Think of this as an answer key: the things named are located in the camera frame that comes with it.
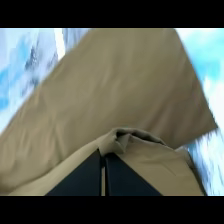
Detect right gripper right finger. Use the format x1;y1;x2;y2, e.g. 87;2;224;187
104;152;163;197

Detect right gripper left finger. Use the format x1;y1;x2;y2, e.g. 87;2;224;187
45;148;103;197

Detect brown pants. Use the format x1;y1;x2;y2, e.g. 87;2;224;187
0;28;219;197

